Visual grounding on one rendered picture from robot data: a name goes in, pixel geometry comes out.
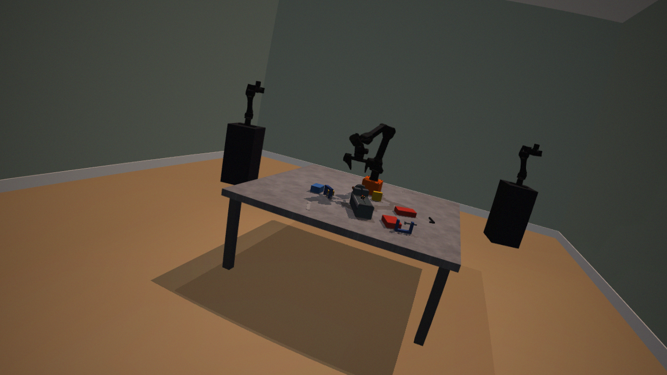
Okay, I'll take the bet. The dark blue c-clamp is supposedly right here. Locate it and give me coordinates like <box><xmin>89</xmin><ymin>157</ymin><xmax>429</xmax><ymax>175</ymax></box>
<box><xmin>323</xmin><ymin>185</ymin><xmax>333</xmax><ymax>199</ymax></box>
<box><xmin>394</xmin><ymin>219</ymin><xmax>417</xmax><ymax>234</ymax></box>

